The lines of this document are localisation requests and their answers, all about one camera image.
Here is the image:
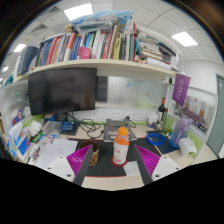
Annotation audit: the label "blue printed box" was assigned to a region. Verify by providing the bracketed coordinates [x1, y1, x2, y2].
[13, 131, 31, 156]

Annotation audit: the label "black red-edged desk mat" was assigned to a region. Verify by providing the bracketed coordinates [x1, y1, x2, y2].
[74, 138, 164, 178]

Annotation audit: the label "crumpled white tissues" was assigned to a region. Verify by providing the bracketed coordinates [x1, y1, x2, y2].
[23, 119, 44, 138]

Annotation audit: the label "flat round red coaster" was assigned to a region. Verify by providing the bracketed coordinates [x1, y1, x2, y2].
[110, 156, 129, 168]

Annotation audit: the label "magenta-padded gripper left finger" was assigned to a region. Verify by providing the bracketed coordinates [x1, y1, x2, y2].
[44, 144, 95, 187]

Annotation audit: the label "white tissue pack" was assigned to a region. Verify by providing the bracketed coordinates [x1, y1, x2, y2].
[177, 136, 198, 157]

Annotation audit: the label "dark wine bottle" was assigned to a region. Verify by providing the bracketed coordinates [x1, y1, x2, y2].
[157, 97, 167, 123]

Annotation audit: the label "white lidded jar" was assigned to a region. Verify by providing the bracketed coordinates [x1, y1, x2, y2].
[147, 112, 159, 126]

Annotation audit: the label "dark blue mouse pad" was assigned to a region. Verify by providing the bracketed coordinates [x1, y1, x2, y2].
[154, 136, 183, 156]

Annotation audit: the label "green clear drinking glass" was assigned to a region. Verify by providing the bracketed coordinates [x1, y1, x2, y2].
[162, 114, 174, 136]

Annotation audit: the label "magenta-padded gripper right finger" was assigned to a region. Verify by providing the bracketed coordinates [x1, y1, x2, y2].
[133, 144, 183, 186]

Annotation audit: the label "group photo poster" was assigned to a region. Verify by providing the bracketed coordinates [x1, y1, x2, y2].
[173, 94, 214, 134]

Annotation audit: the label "ceiling lights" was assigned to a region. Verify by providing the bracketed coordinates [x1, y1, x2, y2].
[0, 3, 199, 84]

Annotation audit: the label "clear plastic box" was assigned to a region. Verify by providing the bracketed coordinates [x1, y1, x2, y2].
[42, 120, 63, 134]

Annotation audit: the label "orange-capped drink bottle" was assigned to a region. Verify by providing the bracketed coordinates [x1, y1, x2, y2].
[112, 126, 131, 165]

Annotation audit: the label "white paper notebook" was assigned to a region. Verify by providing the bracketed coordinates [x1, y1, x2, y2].
[34, 138, 79, 169]

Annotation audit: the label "small blue device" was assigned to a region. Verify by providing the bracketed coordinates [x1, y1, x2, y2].
[59, 120, 78, 133]

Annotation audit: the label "coiled blue cable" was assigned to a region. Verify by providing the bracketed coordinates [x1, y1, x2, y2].
[145, 132, 166, 147]

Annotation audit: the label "black tangled cables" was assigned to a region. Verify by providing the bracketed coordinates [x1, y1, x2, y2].
[66, 112, 106, 139]

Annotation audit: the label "black computer monitor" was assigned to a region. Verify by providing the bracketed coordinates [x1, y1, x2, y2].
[27, 67, 98, 123]

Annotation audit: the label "white wall outlet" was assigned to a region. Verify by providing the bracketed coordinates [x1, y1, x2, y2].
[134, 110, 147, 121]
[110, 110, 123, 122]
[123, 110, 135, 121]

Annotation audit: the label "purple hanging pennant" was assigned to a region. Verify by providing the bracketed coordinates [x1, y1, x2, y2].
[171, 73, 192, 107]

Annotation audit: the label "white paper napkin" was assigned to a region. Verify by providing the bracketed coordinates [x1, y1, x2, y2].
[123, 160, 142, 177]

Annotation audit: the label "grey door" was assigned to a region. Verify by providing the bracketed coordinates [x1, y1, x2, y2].
[206, 74, 224, 158]

